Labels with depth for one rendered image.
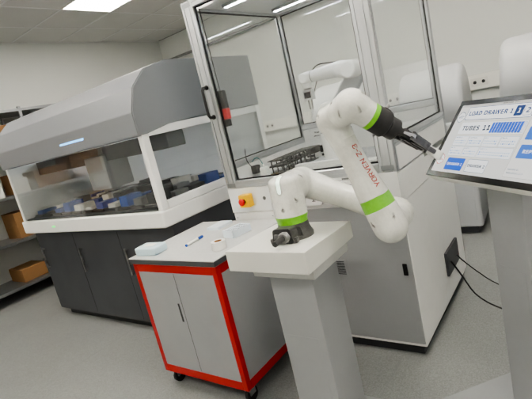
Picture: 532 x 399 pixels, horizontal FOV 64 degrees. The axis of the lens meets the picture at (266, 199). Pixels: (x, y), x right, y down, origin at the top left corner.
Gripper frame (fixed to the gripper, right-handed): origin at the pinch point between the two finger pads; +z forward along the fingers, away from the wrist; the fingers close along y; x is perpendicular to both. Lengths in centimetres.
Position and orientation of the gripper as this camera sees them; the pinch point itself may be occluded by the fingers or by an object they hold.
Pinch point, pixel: (433, 152)
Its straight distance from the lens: 160.1
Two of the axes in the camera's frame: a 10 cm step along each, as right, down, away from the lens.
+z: 8.7, 4.1, 2.6
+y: -2.1, -1.5, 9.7
